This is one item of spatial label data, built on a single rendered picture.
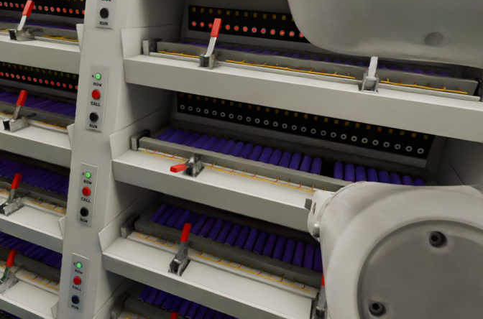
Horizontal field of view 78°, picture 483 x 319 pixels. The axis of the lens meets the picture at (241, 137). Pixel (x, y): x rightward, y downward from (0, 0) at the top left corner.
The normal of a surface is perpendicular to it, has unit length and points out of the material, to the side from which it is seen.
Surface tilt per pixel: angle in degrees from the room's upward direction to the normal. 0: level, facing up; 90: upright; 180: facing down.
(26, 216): 18
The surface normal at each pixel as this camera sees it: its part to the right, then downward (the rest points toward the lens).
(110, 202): 0.95, 0.19
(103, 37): -0.27, 0.08
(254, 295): 0.07, -0.90
